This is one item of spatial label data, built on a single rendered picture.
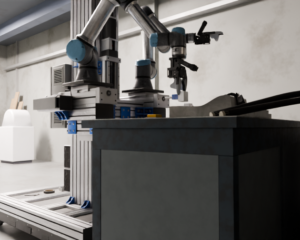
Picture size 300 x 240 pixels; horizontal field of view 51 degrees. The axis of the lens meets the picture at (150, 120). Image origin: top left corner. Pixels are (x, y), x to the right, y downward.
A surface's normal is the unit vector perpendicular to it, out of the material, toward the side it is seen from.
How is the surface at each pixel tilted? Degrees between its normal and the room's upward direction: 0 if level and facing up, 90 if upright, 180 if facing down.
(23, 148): 90
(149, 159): 90
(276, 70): 90
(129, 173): 90
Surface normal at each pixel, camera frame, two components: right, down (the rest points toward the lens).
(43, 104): -0.67, -0.02
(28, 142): 0.78, -0.02
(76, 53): -0.26, 0.09
